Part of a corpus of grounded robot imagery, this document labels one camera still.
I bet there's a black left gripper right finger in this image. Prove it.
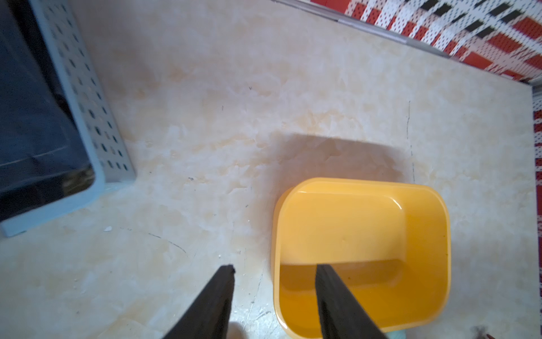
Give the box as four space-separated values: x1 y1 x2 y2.
316 264 386 339

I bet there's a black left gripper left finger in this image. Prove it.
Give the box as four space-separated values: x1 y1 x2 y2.
165 265 235 339

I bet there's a yellow plastic storage box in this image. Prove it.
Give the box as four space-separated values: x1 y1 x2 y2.
271 178 451 338

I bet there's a light blue perforated basket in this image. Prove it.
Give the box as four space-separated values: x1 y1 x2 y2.
1 1 136 237

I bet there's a dark blue folded cloth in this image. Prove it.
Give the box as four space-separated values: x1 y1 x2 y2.
1 1 95 220

